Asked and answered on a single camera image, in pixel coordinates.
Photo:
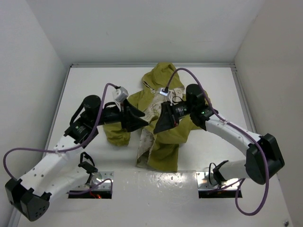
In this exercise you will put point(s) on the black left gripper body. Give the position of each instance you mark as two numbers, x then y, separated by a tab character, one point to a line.
111	115

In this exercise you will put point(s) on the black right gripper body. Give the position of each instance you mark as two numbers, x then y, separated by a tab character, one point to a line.
182	109

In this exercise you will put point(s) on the olive green hooded jacket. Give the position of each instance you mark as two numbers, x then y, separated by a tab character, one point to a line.
160	151

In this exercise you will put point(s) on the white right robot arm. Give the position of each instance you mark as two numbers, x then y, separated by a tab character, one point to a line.
263	157

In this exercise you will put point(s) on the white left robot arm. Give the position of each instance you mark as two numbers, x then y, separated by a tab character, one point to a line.
32	193

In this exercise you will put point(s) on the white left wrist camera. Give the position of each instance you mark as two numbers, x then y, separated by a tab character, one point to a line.
120	94

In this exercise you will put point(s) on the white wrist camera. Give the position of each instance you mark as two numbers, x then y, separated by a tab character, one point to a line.
120	94
164	91

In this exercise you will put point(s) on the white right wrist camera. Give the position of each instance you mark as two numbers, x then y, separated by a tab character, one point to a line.
164	91

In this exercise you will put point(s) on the aluminium table frame rail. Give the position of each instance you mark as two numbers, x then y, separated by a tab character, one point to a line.
151	64

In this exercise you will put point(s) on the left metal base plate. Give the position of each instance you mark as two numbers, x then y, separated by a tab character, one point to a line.
98	186

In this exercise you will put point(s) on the metal base plate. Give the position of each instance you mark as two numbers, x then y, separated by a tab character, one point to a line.
98	186
209	189

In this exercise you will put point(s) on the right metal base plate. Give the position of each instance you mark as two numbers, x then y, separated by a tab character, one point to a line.
209	189

